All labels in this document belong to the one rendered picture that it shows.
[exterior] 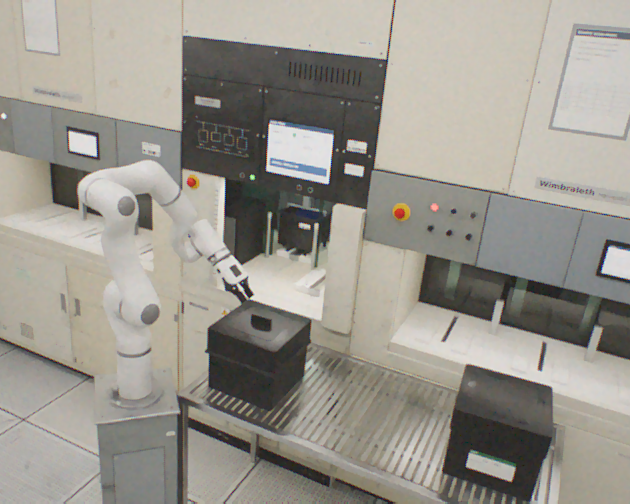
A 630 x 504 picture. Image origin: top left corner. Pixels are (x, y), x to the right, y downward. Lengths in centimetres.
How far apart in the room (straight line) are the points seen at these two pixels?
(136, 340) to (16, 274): 174
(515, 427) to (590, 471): 71
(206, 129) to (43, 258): 136
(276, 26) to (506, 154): 97
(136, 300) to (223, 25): 114
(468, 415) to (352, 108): 114
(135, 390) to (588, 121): 174
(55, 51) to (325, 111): 139
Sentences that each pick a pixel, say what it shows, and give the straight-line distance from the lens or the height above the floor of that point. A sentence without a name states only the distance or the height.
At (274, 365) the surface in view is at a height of 96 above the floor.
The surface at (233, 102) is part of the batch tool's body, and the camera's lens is 241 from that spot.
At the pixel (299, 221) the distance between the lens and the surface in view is 295.
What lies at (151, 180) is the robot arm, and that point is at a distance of 186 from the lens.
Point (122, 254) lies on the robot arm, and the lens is 187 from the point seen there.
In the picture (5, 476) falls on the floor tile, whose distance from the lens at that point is 314.
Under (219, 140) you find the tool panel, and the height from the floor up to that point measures 156.
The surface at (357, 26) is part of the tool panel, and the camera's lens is 216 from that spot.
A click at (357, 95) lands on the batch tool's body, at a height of 182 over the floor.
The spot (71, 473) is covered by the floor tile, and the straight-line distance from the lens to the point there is 307.
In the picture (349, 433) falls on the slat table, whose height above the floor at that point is 76.
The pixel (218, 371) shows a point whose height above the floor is 85.
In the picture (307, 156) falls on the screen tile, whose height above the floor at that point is 156.
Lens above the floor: 205
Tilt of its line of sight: 22 degrees down
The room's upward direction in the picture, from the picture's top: 6 degrees clockwise
